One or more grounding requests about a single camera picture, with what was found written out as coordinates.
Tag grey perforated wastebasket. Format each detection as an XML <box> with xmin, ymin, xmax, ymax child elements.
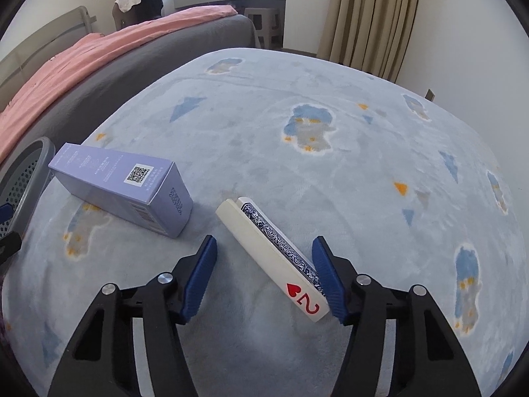
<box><xmin>0</xmin><ymin>136</ymin><xmax>56</xmax><ymax>238</ymax></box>

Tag grey headboard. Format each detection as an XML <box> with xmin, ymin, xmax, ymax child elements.
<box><xmin>0</xmin><ymin>6</ymin><xmax>98</xmax><ymax>87</ymax></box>

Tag grey plastic stool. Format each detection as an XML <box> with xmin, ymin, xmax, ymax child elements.
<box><xmin>244</xmin><ymin>7</ymin><xmax>284</xmax><ymax>49</ymax></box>

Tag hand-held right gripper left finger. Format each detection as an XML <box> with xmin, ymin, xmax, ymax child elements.
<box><xmin>47</xmin><ymin>235</ymin><xmax>218</xmax><ymax>397</ymax></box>

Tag beige curtain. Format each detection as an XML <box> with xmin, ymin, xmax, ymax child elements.
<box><xmin>316</xmin><ymin>0</ymin><xmax>424</xmax><ymax>84</ymax></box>

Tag grey bed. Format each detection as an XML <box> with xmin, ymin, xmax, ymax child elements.
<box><xmin>0</xmin><ymin>13</ymin><xmax>257</xmax><ymax>166</ymax></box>

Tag brown chair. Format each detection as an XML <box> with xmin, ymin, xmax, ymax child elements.
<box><xmin>112</xmin><ymin>6</ymin><xmax>141</xmax><ymax>30</ymax></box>

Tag long purple cardboard box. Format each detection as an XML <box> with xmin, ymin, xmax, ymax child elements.
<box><xmin>48</xmin><ymin>143</ymin><xmax>194</xmax><ymax>239</ymax></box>

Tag pink blanket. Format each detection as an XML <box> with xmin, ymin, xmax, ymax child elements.
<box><xmin>0</xmin><ymin>5</ymin><xmax>237</xmax><ymax>154</ymax></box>

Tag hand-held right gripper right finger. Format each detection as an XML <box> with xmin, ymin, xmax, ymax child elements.
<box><xmin>312</xmin><ymin>236</ymin><xmax>482</xmax><ymax>397</ymax></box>

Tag white playing card box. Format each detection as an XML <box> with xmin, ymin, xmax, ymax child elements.
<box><xmin>215</xmin><ymin>197</ymin><xmax>331</xmax><ymax>324</ymax></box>

